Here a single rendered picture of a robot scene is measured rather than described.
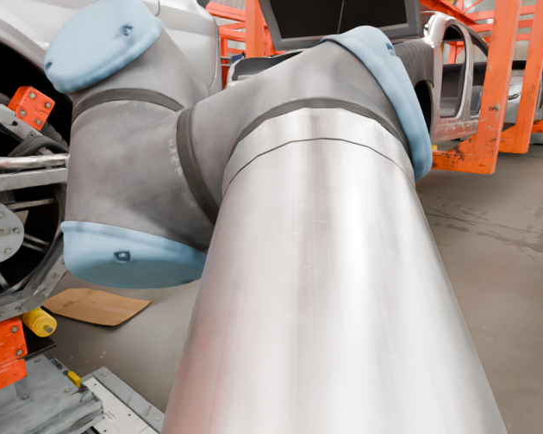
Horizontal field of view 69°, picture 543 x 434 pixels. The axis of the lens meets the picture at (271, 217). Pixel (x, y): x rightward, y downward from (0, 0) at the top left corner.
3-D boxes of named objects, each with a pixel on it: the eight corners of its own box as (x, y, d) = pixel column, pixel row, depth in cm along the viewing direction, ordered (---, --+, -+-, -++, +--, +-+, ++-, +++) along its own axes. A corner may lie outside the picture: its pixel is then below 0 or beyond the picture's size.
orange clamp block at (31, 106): (28, 130, 105) (44, 102, 107) (40, 132, 100) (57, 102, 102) (1, 115, 100) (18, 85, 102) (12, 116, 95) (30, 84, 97)
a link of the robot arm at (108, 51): (25, 108, 27) (38, 9, 31) (140, 183, 38) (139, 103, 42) (139, 55, 25) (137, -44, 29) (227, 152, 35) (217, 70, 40)
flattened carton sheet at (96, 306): (80, 287, 248) (79, 283, 247) (151, 302, 229) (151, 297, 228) (37, 310, 221) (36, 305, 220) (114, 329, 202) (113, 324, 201)
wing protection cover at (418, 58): (399, 104, 359) (405, 44, 344) (433, 105, 340) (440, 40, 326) (364, 105, 306) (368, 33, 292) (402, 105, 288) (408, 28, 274)
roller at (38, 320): (22, 302, 131) (19, 287, 129) (62, 334, 113) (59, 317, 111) (3, 309, 127) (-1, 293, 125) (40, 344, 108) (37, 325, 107)
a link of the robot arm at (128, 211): (179, 231, 19) (168, 50, 25) (19, 288, 23) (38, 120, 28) (262, 269, 27) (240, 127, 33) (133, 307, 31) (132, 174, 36)
